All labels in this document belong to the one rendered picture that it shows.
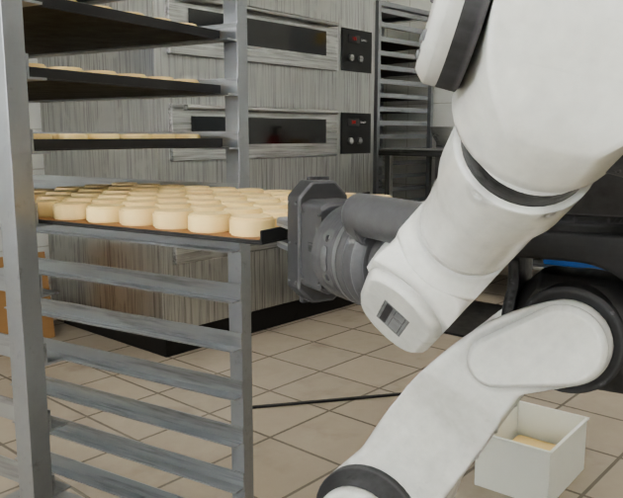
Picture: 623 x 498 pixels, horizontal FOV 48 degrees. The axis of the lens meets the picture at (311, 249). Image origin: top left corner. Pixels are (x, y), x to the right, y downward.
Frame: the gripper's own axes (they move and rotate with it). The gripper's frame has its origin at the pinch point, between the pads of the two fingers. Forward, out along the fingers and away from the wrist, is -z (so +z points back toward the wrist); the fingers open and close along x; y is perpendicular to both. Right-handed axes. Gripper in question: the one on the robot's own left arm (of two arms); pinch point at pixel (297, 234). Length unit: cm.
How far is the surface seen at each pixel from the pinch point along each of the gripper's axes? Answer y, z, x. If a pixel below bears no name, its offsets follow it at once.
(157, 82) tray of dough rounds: 1.3, -43.5, 17.9
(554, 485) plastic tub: -107, -57, -82
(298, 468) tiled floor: -56, -107, -87
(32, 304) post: 23.2, -27.1, -10.8
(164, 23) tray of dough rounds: 0, -45, 27
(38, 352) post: 22.8, -27.3, -17.1
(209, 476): -10, -56, -55
